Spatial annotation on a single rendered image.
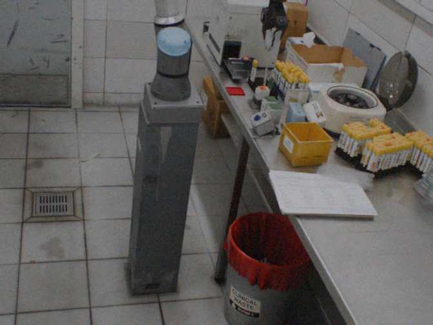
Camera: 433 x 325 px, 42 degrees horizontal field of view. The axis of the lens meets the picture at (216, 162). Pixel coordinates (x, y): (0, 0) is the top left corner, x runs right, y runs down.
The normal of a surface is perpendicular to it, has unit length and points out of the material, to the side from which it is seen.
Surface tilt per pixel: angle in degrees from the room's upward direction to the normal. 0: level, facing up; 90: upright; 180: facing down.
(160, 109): 90
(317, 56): 91
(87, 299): 0
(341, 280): 0
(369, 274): 0
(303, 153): 90
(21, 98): 90
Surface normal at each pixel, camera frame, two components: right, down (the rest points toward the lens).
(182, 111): 0.23, 0.54
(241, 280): -0.69, 0.36
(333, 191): 0.14, -0.84
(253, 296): -0.37, 0.50
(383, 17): -0.96, 0.01
